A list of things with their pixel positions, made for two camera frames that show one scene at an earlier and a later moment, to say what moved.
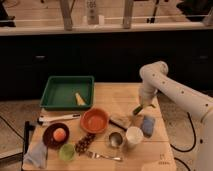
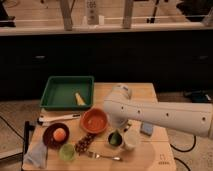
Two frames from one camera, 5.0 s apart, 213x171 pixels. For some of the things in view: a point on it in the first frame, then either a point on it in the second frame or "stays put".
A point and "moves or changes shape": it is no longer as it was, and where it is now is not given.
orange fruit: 59,134 stays put
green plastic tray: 60,92 stays put
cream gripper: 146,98 -> 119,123
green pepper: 138,109 moves or changes shape
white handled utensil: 43,119 stays put
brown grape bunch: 83,144 stays put
